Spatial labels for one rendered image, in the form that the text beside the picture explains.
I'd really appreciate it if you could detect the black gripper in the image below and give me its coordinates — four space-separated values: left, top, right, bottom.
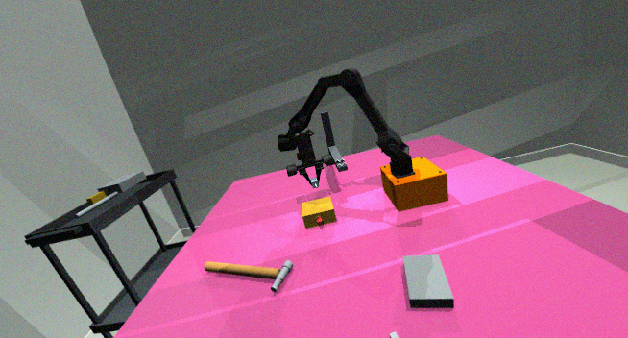
286 147 334 186

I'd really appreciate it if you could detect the hammer with wooden handle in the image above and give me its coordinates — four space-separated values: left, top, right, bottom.
205 260 293 292

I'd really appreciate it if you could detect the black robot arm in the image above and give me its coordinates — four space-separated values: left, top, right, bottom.
278 68 416 179

